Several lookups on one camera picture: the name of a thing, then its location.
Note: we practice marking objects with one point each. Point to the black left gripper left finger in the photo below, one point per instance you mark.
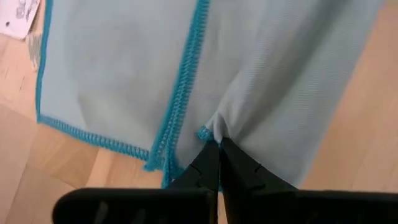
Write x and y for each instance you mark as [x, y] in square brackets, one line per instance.
[155, 207]

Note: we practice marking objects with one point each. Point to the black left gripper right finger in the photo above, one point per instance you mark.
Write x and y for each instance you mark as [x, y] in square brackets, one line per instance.
[280, 208]

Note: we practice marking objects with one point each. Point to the light blue teal-edged microfiber towel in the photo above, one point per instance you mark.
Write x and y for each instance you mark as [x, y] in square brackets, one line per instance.
[124, 77]

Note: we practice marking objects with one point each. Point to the white handwritten paper tag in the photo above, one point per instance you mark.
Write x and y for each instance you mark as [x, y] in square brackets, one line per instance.
[17, 15]

